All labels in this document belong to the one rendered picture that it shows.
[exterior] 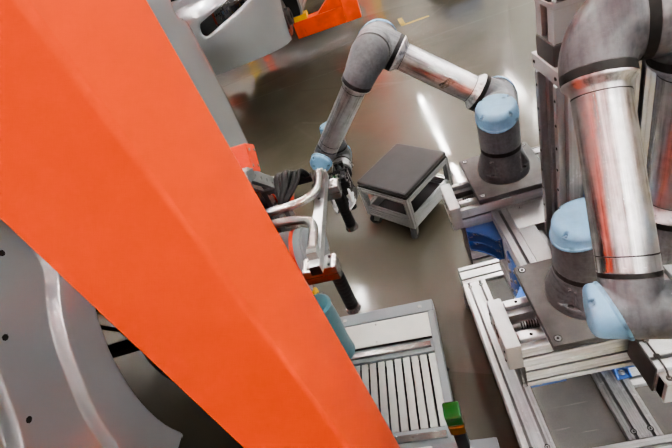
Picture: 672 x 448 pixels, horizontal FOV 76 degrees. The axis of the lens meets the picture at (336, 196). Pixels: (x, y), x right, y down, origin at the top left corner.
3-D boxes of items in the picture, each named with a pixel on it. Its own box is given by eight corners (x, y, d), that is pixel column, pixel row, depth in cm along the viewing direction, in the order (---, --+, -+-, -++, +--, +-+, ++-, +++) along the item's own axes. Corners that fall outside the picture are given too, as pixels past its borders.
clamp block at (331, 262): (309, 271, 115) (302, 258, 112) (341, 264, 113) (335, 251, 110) (308, 286, 111) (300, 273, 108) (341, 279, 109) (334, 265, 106)
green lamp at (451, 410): (444, 410, 104) (441, 402, 101) (460, 407, 103) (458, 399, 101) (447, 427, 100) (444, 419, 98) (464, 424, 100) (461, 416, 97)
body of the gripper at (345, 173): (326, 183, 146) (327, 164, 155) (335, 202, 150) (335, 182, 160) (348, 177, 144) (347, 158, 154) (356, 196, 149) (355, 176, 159)
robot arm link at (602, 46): (543, -20, 57) (599, 352, 53) (640, -47, 53) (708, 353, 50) (537, 16, 68) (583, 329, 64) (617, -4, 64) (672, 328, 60)
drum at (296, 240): (272, 259, 143) (254, 229, 135) (332, 245, 139) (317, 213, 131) (266, 292, 132) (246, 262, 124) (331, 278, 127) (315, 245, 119)
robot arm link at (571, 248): (546, 242, 95) (543, 196, 87) (616, 236, 90) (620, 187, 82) (556, 285, 86) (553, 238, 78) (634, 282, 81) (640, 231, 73)
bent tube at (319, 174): (269, 188, 140) (255, 163, 134) (325, 173, 136) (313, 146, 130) (261, 224, 126) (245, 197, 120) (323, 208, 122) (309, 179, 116)
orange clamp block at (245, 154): (240, 177, 137) (232, 150, 137) (262, 171, 135) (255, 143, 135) (230, 178, 130) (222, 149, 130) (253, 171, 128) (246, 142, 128)
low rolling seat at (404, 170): (417, 243, 236) (403, 196, 217) (369, 225, 261) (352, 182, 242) (457, 195, 255) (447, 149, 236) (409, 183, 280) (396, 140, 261)
